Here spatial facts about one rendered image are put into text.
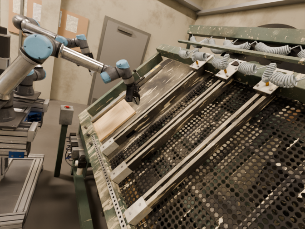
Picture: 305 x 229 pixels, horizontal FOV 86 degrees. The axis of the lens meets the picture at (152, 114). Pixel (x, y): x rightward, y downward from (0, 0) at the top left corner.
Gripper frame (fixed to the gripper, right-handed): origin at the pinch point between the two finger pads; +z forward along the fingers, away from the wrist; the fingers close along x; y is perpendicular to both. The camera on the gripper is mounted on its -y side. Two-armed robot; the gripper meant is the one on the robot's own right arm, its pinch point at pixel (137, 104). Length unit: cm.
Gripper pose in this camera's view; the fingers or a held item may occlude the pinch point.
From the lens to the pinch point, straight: 127.0
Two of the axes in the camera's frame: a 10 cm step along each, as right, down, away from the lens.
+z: 2.5, 6.9, 6.8
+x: -9.5, 0.3, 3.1
